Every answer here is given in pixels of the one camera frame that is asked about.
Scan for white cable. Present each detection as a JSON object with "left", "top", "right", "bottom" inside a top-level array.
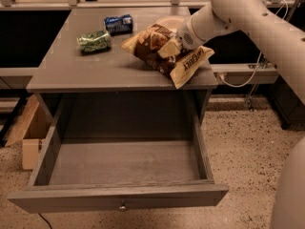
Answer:
[{"left": 218, "top": 0, "right": 290, "bottom": 89}]

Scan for green crushed can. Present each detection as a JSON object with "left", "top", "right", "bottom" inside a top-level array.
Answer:
[{"left": 77, "top": 31, "right": 112, "bottom": 52}]

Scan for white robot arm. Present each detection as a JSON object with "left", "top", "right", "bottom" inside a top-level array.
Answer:
[{"left": 176, "top": 0, "right": 305, "bottom": 229}]

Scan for cardboard box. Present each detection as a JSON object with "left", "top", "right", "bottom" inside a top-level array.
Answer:
[{"left": 5, "top": 95, "right": 51, "bottom": 170}]

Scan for brown chip bag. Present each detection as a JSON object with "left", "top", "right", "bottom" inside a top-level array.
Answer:
[{"left": 121, "top": 24, "right": 214, "bottom": 89}]

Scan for black floor cable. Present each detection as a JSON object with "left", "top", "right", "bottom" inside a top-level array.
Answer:
[{"left": 38, "top": 213, "right": 53, "bottom": 229}]

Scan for grey cabinet counter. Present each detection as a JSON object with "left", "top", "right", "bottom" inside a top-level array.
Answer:
[{"left": 26, "top": 6, "right": 218, "bottom": 126}]

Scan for grey wall rail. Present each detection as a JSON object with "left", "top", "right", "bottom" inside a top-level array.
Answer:
[{"left": 211, "top": 63, "right": 278, "bottom": 87}]

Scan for open grey drawer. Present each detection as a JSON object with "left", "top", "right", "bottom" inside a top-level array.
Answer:
[{"left": 8, "top": 92, "right": 228, "bottom": 213}]

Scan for white bowl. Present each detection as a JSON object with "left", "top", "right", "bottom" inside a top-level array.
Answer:
[{"left": 156, "top": 15, "right": 185, "bottom": 32}]

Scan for blue crushed can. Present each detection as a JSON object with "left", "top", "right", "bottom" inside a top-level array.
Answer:
[{"left": 104, "top": 14, "right": 133, "bottom": 35}]

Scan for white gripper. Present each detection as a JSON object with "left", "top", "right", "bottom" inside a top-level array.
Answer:
[{"left": 158, "top": 18, "right": 206, "bottom": 58}]

